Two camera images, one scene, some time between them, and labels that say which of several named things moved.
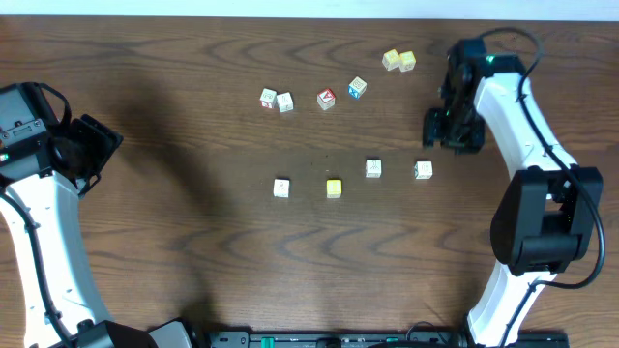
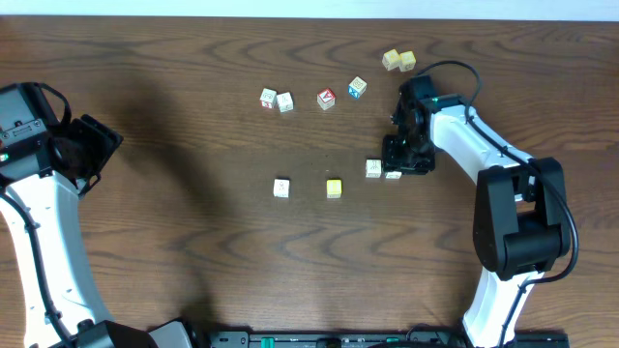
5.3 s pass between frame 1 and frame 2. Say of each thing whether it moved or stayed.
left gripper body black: stayed
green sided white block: moved
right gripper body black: moved
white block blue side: stayed
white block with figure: stayed
